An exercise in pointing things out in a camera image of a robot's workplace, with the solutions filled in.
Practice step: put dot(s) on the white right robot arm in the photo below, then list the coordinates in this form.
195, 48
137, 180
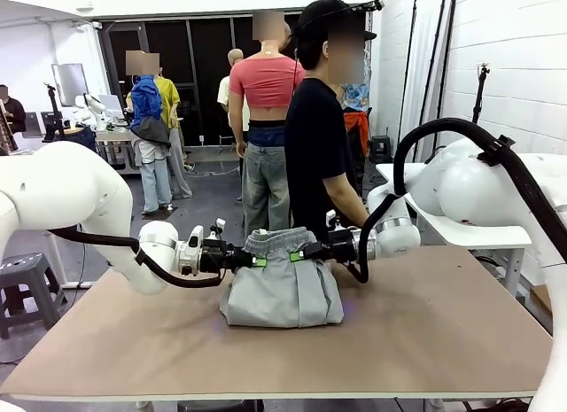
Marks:
478, 186

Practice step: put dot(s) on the brown cardboard box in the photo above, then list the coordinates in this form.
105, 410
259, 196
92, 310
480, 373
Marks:
542, 299

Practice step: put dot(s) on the grey plastic stool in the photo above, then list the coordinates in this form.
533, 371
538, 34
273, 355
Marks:
26, 288

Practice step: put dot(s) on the bald mannequin in white shirt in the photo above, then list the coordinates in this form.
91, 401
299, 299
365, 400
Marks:
230, 88

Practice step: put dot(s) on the mannequin in floral blue shirt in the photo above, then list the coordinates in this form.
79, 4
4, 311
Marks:
354, 96

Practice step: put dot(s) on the black camera tripod by wall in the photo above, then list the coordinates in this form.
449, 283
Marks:
480, 93

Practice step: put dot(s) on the small white background robot arm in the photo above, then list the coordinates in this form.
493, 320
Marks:
90, 104

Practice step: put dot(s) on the grey training pants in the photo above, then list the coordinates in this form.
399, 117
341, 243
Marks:
283, 292

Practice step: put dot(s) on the person in black T-shirt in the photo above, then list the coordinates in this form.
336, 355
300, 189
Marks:
316, 142

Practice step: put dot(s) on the grey framed wall board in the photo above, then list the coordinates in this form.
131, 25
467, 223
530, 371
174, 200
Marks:
68, 84

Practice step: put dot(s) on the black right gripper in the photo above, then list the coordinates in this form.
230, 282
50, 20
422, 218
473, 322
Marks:
341, 251

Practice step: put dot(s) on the orange jacket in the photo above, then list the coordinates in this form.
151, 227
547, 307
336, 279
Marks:
356, 128

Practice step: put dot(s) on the seated person in dark clothes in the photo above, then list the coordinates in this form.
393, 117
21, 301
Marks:
12, 113

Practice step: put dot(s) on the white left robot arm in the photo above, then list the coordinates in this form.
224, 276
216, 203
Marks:
66, 195

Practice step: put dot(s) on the mannequin in red top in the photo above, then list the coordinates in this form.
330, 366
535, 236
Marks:
266, 119

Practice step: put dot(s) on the mannequin in yellow shirt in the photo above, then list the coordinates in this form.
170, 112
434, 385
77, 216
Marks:
173, 102

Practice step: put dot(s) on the black tripod with tablet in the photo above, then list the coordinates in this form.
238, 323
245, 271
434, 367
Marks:
54, 115

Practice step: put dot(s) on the mannequin in blue jacket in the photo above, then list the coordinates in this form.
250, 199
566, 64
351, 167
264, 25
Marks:
146, 106

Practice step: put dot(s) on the blue jeans on stand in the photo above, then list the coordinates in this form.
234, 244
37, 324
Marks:
82, 139

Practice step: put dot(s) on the person's right forearm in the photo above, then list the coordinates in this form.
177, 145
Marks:
345, 199

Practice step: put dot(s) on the white side table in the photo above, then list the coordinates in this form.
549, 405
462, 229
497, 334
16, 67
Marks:
487, 237

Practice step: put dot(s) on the black backdrop pole stand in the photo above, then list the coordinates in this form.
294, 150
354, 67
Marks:
443, 53

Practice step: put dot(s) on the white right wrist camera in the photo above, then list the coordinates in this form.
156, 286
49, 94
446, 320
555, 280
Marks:
331, 220

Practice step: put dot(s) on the black cap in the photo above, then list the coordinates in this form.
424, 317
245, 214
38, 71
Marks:
323, 13

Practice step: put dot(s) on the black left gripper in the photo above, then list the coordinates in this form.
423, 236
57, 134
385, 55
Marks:
217, 256

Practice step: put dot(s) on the small black stool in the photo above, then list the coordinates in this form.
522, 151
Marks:
381, 148

